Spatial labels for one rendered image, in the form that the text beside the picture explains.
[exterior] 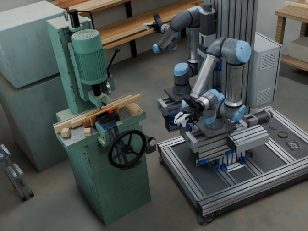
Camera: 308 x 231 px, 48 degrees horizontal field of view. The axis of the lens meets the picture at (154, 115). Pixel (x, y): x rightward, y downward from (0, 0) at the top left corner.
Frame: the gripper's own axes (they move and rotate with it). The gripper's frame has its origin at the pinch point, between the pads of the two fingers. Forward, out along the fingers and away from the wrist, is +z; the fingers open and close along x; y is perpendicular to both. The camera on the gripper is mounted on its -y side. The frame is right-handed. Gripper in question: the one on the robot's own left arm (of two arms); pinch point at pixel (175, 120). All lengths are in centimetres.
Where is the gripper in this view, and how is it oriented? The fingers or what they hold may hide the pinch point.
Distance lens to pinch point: 178.4
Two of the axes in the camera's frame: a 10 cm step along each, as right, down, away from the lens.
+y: 1.8, 8.5, 4.9
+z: -6.6, 4.8, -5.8
